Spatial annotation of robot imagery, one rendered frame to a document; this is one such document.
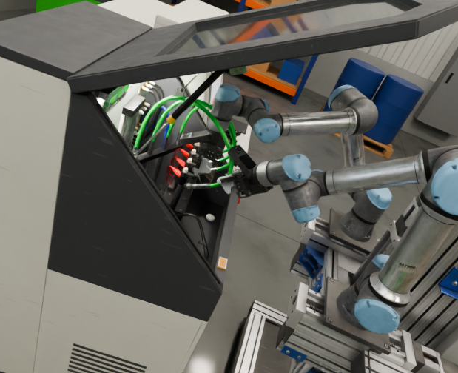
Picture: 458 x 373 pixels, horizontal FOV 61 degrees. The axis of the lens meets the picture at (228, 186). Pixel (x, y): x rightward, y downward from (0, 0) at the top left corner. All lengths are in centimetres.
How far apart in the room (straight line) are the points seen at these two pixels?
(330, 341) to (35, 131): 113
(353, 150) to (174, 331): 98
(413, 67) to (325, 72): 153
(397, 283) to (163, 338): 86
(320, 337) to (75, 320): 89
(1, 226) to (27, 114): 43
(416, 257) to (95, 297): 104
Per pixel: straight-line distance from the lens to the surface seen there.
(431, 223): 104
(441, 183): 98
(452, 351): 170
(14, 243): 147
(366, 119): 141
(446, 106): 793
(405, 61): 794
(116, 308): 150
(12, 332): 184
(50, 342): 179
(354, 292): 136
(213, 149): 137
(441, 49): 801
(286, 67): 677
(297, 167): 104
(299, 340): 147
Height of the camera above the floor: 190
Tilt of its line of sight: 31 degrees down
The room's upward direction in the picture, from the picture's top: 23 degrees clockwise
